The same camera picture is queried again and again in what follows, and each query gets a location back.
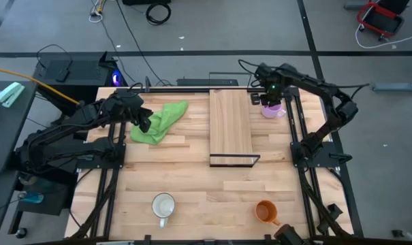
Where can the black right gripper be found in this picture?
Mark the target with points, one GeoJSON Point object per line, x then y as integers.
{"type": "Point", "coordinates": [272, 90]}

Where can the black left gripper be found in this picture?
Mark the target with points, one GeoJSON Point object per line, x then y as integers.
{"type": "Point", "coordinates": [127, 102]}

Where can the small purple plastic cup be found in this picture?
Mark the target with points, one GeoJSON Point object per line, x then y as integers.
{"type": "Point", "coordinates": [270, 111]}

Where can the large mug with white inside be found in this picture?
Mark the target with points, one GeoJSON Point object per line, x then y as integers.
{"type": "Point", "coordinates": [163, 206]}

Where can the medium orange plastic cup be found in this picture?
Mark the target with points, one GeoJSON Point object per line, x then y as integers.
{"type": "Point", "coordinates": [265, 212]}

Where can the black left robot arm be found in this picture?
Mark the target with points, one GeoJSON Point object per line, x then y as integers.
{"type": "Point", "coordinates": [56, 136]}

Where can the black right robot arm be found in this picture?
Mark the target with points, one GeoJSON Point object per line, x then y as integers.
{"type": "Point", "coordinates": [314, 83]}

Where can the green cloth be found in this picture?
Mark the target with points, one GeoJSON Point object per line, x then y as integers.
{"type": "Point", "coordinates": [158, 126]}

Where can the long black box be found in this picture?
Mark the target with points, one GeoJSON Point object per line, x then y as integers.
{"type": "Point", "coordinates": [205, 82]}

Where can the black computer tower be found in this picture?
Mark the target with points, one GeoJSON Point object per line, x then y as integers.
{"type": "Point", "coordinates": [83, 75]}

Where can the small black device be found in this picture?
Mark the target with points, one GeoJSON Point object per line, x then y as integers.
{"type": "Point", "coordinates": [62, 75]}

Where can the black clamp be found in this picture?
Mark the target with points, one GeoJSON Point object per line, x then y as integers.
{"type": "Point", "coordinates": [335, 211]}

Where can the black low cart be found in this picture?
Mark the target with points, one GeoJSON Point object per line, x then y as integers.
{"type": "Point", "coordinates": [45, 207]}

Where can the grey floor bar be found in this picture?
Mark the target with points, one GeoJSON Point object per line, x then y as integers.
{"type": "Point", "coordinates": [396, 86]}

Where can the mint green stapler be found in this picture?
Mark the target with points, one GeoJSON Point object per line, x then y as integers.
{"type": "Point", "coordinates": [11, 93]}

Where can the teal object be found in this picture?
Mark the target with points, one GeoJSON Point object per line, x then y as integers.
{"type": "Point", "coordinates": [32, 198]}

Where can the black desk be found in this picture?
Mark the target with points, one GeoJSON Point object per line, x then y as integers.
{"type": "Point", "coordinates": [4, 136]}

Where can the red and black cart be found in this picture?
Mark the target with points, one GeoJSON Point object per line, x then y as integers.
{"type": "Point", "coordinates": [379, 20]}

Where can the black frame rail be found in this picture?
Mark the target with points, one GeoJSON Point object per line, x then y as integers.
{"type": "Point", "coordinates": [165, 90]}
{"type": "Point", "coordinates": [226, 242]}

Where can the wooden shelf with black frame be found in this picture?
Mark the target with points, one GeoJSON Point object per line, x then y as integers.
{"type": "Point", "coordinates": [230, 122]}

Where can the black frame rails by right arm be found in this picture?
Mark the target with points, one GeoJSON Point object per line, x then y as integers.
{"type": "Point", "coordinates": [291, 126]}

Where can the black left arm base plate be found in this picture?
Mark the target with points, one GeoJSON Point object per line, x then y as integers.
{"type": "Point", "coordinates": [90, 163]}

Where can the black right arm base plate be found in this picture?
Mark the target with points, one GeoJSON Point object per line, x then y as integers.
{"type": "Point", "coordinates": [325, 158]}

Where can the black frame rails by left arm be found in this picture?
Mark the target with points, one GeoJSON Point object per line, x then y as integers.
{"type": "Point", "coordinates": [107, 221]}

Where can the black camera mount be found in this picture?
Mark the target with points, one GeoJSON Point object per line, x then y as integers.
{"type": "Point", "coordinates": [287, 234]}

